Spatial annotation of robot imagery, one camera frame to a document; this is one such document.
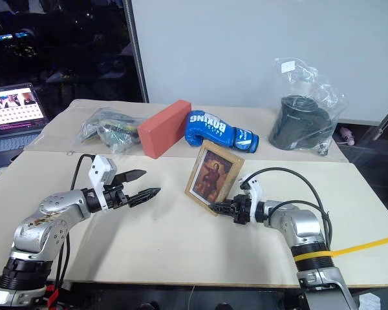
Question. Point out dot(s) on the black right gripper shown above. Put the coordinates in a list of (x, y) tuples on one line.
[(242, 210)]

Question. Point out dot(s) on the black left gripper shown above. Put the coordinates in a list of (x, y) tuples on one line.
[(115, 197)]

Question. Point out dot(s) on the wooden picture frame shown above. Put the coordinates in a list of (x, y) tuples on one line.
[(213, 171)]

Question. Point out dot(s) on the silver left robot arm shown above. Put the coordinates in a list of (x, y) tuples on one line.
[(48, 223)]

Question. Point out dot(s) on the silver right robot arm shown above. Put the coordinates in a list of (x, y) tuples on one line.
[(305, 226)]

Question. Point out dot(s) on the red brick block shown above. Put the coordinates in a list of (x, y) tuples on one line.
[(163, 129)]

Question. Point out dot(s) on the clear bag of green items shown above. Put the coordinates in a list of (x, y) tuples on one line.
[(113, 129)]

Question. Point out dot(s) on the blue boxing glove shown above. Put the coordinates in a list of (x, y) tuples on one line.
[(213, 127)]

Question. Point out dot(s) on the pink small toy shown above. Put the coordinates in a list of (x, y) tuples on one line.
[(348, 135)]

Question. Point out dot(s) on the open laptop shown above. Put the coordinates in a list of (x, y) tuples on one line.
[(11, 113)]

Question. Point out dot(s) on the yellow tape strip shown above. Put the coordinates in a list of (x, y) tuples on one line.
[(365, 244)]

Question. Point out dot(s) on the black object in plastic bag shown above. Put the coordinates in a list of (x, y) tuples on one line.
[(323, 93)]

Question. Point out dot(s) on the white partition board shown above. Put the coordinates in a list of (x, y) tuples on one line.
[(245, 48)]

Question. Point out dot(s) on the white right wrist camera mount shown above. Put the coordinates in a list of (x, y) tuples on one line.
[(256, 191)]

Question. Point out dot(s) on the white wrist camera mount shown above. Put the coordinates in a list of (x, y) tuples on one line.
[(256, 191), (101, 168)]

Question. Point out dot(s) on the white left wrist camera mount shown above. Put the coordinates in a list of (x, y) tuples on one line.
[(101, 168)]

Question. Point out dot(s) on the grey metal partition post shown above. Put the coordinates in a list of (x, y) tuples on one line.
[(135, 48)]

